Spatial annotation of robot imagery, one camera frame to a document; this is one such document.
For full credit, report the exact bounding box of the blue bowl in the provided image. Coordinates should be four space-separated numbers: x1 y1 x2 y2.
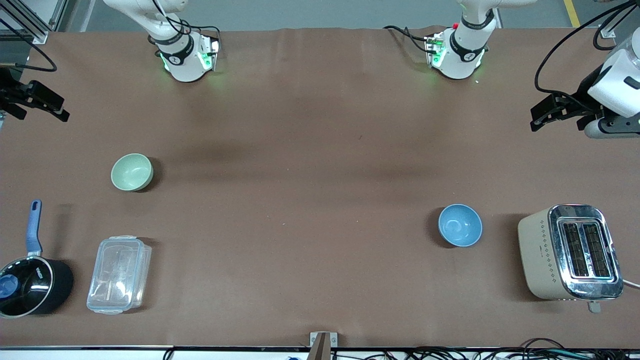
438 203 484 248

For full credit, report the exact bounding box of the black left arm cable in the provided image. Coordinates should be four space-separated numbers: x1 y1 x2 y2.
534 0 640 95

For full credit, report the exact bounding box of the black left base cable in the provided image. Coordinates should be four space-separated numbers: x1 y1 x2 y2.
382 25 437 55

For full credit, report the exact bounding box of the black base cable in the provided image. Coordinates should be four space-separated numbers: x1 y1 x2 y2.
149 0 222 46
382 25 437 55

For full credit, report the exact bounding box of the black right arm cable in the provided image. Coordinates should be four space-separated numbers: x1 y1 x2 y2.
0 49 57 74

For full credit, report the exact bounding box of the clear plastic food container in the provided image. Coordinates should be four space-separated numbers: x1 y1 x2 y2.
86 235 153 316

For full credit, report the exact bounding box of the beige chrome toaster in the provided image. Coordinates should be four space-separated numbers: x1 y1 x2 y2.
517 203 625 314

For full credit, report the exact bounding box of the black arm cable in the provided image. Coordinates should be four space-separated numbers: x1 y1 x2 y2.
534 0 640 95
0 49 57 74

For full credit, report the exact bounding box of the green bowl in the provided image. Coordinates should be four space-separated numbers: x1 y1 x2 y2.
110 153 155 192

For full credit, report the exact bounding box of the brown table mat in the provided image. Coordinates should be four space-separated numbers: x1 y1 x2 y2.
0 27 640 349

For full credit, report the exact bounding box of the black cable bundle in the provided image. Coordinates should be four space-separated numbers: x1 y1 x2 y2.
345 338 640 360

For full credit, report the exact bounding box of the black right base cable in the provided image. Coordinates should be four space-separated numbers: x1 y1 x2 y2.
149 0 222 46

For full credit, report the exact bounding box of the metal mount bracket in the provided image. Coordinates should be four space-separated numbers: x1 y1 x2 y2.
309 331 339 360

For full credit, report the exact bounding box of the glass lid blue knob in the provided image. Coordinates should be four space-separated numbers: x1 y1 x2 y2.
0 257 54 319

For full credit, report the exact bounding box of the black saucepan blue handle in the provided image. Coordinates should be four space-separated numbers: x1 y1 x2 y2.
0 199 75 319

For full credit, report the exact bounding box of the aluminium frame profile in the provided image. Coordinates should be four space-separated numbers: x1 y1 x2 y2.
0 0 68 45
599 0 640 40

